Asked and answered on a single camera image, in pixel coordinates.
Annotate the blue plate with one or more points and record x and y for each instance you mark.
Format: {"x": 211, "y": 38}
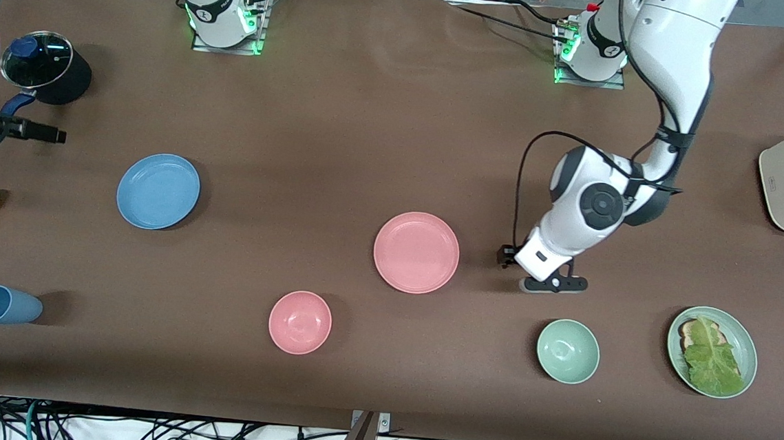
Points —
{"x": 158, "y": 191}

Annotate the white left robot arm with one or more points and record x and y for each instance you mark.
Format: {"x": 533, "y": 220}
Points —
{"x": 673, "y": 46}

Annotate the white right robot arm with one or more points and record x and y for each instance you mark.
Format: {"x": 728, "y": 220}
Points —
{"x": 207, "y": 0}

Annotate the glass lid with blue knob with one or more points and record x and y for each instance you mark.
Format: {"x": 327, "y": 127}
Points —
{"x": 44, "y": 61}

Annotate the small green bowl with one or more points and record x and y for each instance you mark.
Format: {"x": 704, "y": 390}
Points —
{"x": 568, "y": 351}

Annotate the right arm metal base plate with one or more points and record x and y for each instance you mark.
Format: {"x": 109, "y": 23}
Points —
{"x": 228, "y": 50}

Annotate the green lettuce leaf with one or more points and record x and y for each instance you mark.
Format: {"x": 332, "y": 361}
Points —
{"x": 713, "y": 363}

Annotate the brown table mat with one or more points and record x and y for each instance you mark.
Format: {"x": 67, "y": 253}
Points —
{"x": 438, "y": 147}

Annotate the small pink bowl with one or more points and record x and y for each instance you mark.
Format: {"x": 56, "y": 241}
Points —
{"x": 300, "y": 322}

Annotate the toasted bread slice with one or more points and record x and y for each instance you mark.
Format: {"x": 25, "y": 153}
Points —
{"x": 686, "y": 332}

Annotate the pink plate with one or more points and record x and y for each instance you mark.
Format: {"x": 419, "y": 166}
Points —
{"x": 416, "y": 252}

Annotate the metal table bracket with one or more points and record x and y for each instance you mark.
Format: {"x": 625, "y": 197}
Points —
{"x": 385, "y": 423}

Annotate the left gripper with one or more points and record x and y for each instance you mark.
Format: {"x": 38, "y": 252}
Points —
{"x": 505, "y": 255}

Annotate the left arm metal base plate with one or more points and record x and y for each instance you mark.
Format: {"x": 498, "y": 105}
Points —
{"x": 588, "y": 84}

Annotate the green plate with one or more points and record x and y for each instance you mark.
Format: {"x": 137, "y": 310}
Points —
{"x": 739, "y": 334}

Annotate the blue cup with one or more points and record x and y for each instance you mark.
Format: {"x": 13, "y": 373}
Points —
{"x": 6, "y": 305}

